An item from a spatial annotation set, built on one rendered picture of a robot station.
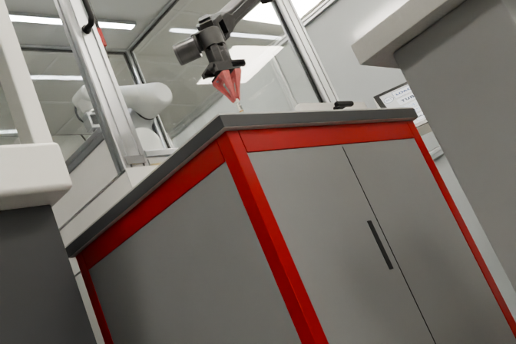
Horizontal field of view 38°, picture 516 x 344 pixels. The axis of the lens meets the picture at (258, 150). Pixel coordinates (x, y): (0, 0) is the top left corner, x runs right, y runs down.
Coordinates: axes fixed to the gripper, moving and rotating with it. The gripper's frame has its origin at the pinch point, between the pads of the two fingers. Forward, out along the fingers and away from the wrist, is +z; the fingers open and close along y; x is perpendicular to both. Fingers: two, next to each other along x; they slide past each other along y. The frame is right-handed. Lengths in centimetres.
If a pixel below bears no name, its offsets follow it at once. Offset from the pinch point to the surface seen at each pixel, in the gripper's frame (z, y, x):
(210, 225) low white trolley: 38, 33, 29
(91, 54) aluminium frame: -30.2, 22.3, -23.7
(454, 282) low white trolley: 61, -14, 29
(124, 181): 6.9, 24.5, -24.5
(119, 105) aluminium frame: -14.3, 19.2, -24.3
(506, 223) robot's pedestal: 58, 6, 66
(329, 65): -79, -156, -143
